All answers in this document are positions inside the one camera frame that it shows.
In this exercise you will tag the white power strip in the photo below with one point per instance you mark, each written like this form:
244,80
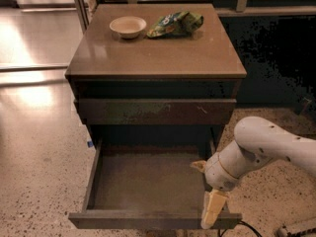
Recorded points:
306,228

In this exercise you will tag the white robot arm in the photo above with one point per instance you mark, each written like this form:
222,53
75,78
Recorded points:
257,142

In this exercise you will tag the blue tape piece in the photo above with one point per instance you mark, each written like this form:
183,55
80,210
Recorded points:
90,143

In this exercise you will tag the white bowl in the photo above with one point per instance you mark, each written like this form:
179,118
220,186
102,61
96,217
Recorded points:
128,27

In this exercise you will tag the brown drawer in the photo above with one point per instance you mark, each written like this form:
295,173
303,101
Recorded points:
155,111
144,187

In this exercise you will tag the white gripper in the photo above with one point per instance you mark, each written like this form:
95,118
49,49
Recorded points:
216,174

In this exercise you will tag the brown drawer cabinet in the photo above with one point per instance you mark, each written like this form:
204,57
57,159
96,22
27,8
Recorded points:
204,65

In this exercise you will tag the green chip bag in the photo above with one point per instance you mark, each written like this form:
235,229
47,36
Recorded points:
176,25

